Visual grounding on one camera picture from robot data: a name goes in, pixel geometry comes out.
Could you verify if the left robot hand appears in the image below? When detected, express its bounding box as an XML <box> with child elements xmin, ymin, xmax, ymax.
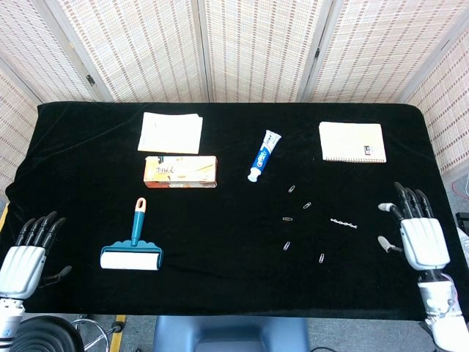
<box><xmin>0</xmin><ymin>210</ymin><xmax>73</xmax><ymax>300</ymax></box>

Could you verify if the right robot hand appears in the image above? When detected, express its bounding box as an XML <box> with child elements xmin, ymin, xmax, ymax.
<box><xmin>377</xmin><ymin>181</ymin><xmax>451</xmax><ymax>272</ymax></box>

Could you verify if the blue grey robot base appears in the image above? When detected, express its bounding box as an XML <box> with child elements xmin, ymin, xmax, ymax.
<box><xmin>152</xmin><ymin>315</ymin><xmax>309</xmax><ymax>352</ymax></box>

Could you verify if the black box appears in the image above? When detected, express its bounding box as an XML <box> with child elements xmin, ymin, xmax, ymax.
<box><xmin>455</xmin><ymin>211</ymin><xmax>469</xmax><ymax>235</ymax></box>

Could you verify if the chrome stool base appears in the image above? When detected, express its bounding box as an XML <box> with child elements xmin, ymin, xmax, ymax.
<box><xmin>71</xmin><ymin>317</ymin><xmax>125</xmax><ymax>351</ymax></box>

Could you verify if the teal lint roller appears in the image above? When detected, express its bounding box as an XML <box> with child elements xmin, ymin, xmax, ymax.
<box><xmin>100</xmin><ymin>197</ymin><xmax>163</xmax><ymax>271</ymax></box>

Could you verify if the woven folding screen panel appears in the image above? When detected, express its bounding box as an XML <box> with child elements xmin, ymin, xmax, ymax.
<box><xmin>51</xmin><ymin>0</ymin><xmax>210</xmax><ymax>103</ymax></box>
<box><xmin>0</xmin><ymin>0</ymin><xmax>109</xmax><ymax>104</ymax></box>
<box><xmin>199</xmin><ymin>0</ymin><xmax>333</xmax><ymax>103</ymax></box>
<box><xmin>402</xmin><ymin>21</ymin><xmax>469</xmax><ymax>177</ymax></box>
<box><xmin>0</xmin><ymin>67</ymin><xmax>40</xmax><ymax>191</ymax></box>
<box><xmin>303</xmin><ymin>0</ymin><xmax>466</xmax><ymax>104</ymax></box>

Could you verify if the beige spiral notebook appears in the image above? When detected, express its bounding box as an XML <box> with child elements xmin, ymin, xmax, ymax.
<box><xmin>317</xmin><ymin>121</ymin><xmax>388</xmax><ymax>164</ymax></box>

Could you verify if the blue white toothpaste tube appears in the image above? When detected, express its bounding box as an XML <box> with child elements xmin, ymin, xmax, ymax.
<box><xmin>247</xmin><ymin>129</ymin><xmax>283</xmax><ymax>183</ymax></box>

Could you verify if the orange snack box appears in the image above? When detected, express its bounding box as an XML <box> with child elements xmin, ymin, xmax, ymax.
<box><xmin>143</xmin><ymin>155</ymin><xmax>220</xmax><ymax>189</ymax></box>

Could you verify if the black velvet tablecloth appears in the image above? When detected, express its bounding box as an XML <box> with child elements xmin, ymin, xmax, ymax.
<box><xmin>2</xmin><ymin>101</ymin><xmax>463</xmax><ymax>324</ymax></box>

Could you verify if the white paper booklet stack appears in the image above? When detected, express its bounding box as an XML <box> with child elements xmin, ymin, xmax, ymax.
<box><xmin>137</xmin><ymin>111</ymin><xmax>204</xmax><ymax>155</ymax></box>

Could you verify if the red cable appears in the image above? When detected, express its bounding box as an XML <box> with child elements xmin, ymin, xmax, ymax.
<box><xmin>451</xmin><ymin>178</ymin><xmax>469</xmax><ymax>201</ymax></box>

